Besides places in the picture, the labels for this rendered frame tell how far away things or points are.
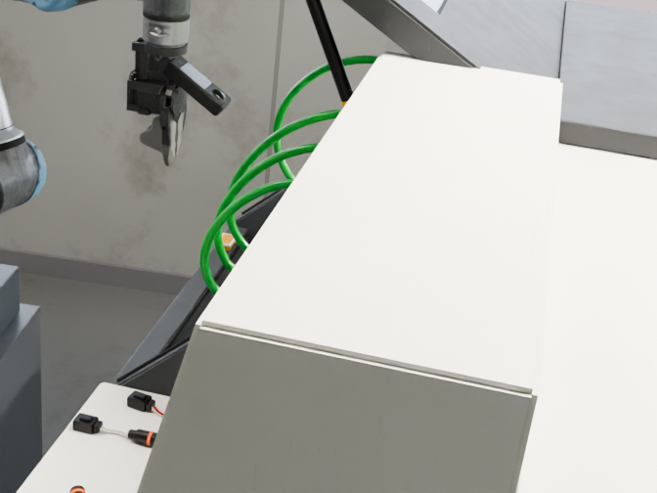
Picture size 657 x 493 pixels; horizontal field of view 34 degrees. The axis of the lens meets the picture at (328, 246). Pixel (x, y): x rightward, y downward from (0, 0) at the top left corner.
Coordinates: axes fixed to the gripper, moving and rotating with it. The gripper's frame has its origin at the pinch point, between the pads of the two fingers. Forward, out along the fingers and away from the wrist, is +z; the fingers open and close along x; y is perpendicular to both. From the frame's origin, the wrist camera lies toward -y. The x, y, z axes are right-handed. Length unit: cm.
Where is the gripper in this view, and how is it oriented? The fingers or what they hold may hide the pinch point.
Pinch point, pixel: (172, 158)
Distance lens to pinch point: 184.5
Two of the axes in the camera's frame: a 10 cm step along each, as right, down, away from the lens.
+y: -9.7, -1.9, 1.5
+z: -1.0, 8.9, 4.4
